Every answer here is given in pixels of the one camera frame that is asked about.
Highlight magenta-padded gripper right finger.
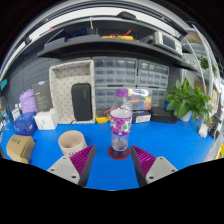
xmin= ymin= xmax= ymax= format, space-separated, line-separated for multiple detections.
xmin=130 ymin=144 xmax=179 ymax=188

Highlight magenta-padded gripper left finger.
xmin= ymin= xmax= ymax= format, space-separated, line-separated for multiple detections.
xmin=46 ymin=144 xmax=97 ymax=188

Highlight purple-capped clear drink bottle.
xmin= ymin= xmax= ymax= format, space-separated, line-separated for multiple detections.
xmin=109 ymin=88 xmax=133 ymax=158

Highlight beige patterned ceramic cup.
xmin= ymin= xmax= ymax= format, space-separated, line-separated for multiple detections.
xmin=57 ymin=130 xmax=88 ymax=158

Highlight brown cardboard box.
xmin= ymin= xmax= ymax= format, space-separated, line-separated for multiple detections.
xmin=5 ymin=134 xmax=36 ymax=165

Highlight flat black case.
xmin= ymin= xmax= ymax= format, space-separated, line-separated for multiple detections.
xmin=149 ymin=106 xmax=178 ymax=125

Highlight small white box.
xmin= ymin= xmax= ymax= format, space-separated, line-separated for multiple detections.
xmin=33 ymin=107 xmax=59 ymax=131

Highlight black box with white label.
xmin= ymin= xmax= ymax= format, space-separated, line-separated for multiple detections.
xmin=131 ymin=110 xmax=152 ymax=125

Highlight small white adapter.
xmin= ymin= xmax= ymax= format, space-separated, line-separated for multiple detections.
xmin=197 ymin=123 xmax=210 ymax=139

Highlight yellow multimeter with red leads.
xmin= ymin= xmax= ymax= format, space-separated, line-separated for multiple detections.
xmin=95 ymin=108 xmax=113 ymax=125

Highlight blue product box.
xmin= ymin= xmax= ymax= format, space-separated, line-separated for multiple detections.
xmin=12 ymin=111 xmax=38 ymax=136

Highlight black rectangular speaker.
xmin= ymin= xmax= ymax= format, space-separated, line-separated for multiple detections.
xmin=70 ymin=82 xmax=93 ymax=122

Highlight clear organizer with colourful parts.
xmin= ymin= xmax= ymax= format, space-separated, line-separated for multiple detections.
xmin=128 ymin=88 xmax=153 ymax=112

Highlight green potted plant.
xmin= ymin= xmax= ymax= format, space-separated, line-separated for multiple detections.
xmin=163 ymin=77 xmax=213 ymax=123

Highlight white pegboard tray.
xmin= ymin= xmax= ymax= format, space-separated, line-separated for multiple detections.
xmin=48 ymin=59 xmax=97 ymax=125

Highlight small white bottles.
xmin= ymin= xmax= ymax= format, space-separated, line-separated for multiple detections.
xmin=11 ymin=103 xmax=22 ymax=121

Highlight dark grey product box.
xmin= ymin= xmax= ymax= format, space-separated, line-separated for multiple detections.
xmin=31 ymin=79 xmax=54 ymax=113

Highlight purple plastic bag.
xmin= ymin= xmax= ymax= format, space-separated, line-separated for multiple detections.
xmin=18 ymin=88 xmax=38 ymax=114

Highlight small teal box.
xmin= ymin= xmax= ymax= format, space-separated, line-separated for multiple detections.
xmin=0 ymin=78 xmax=8 ymax=92

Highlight white side shelf unit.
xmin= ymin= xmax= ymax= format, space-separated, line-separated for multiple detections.
xmin=181 ymin=29 xmax=224 ymax=134

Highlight dark wall shelf unit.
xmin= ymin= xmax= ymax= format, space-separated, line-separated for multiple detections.
xmin=24 ymin=9 xmax=198 ymax=73

